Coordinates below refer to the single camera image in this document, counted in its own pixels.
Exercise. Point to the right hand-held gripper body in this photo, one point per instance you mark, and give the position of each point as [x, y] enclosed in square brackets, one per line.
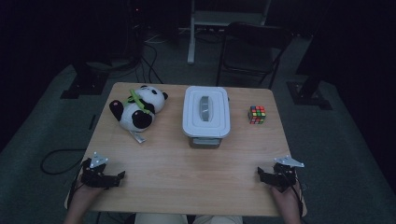
[281, 177]

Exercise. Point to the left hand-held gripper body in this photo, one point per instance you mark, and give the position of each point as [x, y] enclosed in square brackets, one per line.
[93, 177]

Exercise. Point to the colourful puzzle cube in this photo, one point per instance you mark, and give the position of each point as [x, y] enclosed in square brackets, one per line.
[257, 114]

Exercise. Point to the panda plush toy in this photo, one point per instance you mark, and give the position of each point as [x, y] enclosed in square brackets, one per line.
[137, 109]

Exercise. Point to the person's left hand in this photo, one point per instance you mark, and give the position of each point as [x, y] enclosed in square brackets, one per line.
[85, 197]

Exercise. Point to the person's right hand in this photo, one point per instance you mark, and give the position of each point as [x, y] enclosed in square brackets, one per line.
[289, 202]

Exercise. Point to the black pen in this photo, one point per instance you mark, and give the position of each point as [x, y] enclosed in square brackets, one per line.
[92, 122]

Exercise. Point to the black stand base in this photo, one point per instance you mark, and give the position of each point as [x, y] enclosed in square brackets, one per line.
[308, 93]
[87, 84]

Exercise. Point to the black folding chair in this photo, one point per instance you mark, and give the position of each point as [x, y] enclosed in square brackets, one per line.
[252, 40]

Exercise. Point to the dark computer tower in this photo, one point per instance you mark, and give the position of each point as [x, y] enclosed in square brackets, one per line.
[135, 28]

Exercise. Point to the white metal table frame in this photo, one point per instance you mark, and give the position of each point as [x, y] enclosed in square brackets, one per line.
[218, 17]

